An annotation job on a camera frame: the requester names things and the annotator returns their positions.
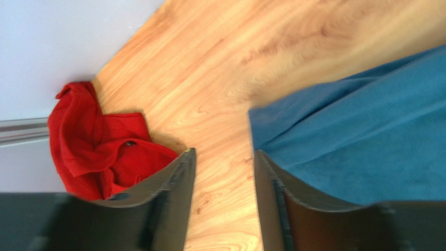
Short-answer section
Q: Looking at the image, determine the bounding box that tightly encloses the aluminium frame rail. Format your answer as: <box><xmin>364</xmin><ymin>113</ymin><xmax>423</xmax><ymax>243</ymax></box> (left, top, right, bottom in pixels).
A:
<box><xmin>1</xmin><ymin>118</ymin><xmax>49</xmax><ymax>147</ymax></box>

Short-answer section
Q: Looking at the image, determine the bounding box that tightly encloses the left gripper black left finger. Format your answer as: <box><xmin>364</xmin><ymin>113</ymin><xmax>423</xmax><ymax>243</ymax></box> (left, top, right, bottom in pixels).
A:
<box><xmin>1</xmin><ymin>148</ymin><xmax>196</xmax><ymax>250</ymax></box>

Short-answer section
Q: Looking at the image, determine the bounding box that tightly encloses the teal blue t shirt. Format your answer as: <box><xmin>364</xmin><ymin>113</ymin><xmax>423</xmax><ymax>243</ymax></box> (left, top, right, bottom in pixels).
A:
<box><xmin>249</xmin><ymin>45</ymin><xmax>445</xmax><ymax>204</ymax></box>

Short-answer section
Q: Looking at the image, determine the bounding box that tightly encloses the red t shirt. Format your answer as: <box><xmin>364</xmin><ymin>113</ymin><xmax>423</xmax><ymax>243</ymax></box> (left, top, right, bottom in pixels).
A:
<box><xmin>48</xmin><ymin>82</ymin><xmax>177</xmax><ymax>201</ymax></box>

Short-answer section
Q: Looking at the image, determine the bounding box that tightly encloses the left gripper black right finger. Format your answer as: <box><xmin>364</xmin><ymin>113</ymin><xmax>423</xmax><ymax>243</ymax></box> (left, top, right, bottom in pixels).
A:
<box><xmin>254</xmin><ymin>150</ymin><xmax>445</xmax><ymax>250</ymax></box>

